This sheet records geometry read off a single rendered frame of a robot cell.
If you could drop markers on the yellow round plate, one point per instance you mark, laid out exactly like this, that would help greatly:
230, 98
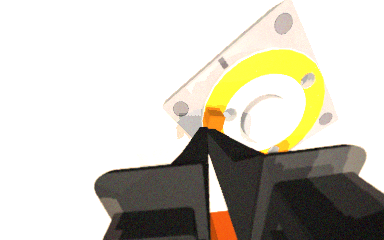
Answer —
273, 70

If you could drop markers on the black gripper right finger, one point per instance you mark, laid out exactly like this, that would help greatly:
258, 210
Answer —
246, 176

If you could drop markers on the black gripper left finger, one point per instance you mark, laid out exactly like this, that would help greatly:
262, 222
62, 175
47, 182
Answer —
182, 183

